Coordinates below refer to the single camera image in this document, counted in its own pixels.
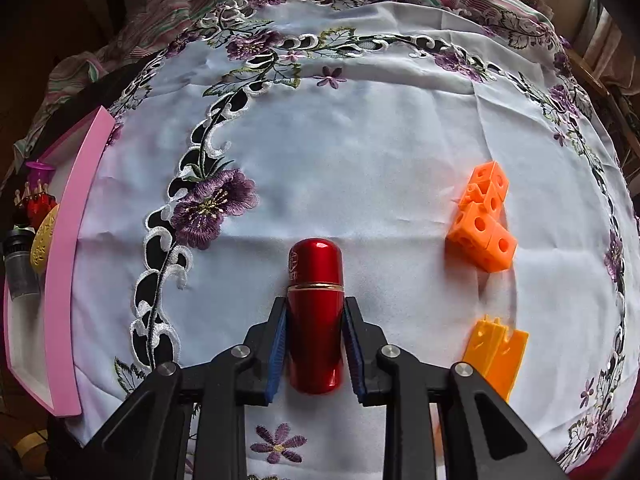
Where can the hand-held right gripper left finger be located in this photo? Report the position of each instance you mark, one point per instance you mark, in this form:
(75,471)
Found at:
(277,360)

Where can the black jar with lid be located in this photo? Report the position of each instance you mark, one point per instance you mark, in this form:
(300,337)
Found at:
(20,270)

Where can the brown and yellow massage brush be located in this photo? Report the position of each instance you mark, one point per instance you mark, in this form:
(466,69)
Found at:
(42,210)

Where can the orange flat notched piece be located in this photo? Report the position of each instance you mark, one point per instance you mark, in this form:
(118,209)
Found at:
(500,360)

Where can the white floral embroidered tablecloth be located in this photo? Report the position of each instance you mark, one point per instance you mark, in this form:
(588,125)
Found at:
(375,150)

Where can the red lipstick tube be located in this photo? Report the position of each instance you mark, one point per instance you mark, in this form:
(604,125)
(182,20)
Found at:
(315,330)

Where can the orange cube block cluster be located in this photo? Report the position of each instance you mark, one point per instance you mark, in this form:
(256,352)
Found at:
(480,230)

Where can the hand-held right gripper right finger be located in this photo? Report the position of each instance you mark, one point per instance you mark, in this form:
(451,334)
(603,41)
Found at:
(356,360)

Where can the magenta round toy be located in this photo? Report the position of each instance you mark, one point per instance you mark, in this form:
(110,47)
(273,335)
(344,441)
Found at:
(39,174)

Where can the yellow oval patterned case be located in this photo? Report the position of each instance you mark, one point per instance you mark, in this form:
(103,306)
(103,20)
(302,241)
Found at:
(45,242)

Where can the pink and white tray box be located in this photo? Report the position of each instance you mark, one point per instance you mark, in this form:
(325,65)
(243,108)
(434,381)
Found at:
(70,260)

